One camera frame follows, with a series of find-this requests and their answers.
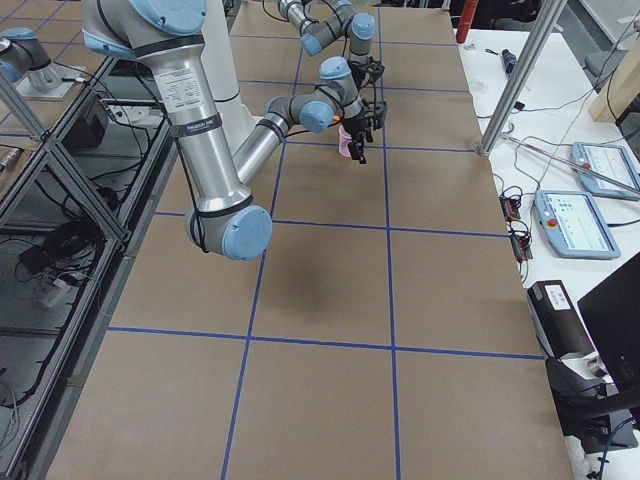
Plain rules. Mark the black monitor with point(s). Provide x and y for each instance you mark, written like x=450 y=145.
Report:
x=610 y=312

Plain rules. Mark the teach pendant tablet far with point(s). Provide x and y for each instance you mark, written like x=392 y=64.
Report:
x=611 y=161

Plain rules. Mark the teach pendant tablet near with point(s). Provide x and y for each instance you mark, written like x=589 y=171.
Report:
x=574 y=226

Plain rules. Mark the aluminium frame post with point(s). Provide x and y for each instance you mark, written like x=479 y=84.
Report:
x=532 y=48

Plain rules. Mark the orange circuit board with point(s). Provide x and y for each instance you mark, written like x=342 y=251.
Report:
x=510 y=206

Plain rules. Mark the pink mesh pen holder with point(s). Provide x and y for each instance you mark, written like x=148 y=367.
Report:
x=344 y=141

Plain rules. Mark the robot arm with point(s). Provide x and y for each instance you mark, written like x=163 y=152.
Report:
x=344 y=22
x=186 y=46

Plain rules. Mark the brown cardboard box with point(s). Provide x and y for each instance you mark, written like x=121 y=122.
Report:
x=558 y=326

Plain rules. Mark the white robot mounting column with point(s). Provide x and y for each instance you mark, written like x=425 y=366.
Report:
x=219 y=67

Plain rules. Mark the teach pendant tablet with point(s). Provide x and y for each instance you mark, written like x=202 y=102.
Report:
x=574 y=226
x=611 y=161

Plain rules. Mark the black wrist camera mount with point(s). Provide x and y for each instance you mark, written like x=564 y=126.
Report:
x=375 y=115
x=366 y=73

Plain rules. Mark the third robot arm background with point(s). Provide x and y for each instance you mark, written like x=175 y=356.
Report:
x=25 y=62

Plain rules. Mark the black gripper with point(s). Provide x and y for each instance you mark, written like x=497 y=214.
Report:
x=356 y=128

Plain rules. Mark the red cylinder bottle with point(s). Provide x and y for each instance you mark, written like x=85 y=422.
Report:
x=466 y=20

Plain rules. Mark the metal grabber stick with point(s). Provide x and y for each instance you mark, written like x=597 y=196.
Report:
x=575 y=166

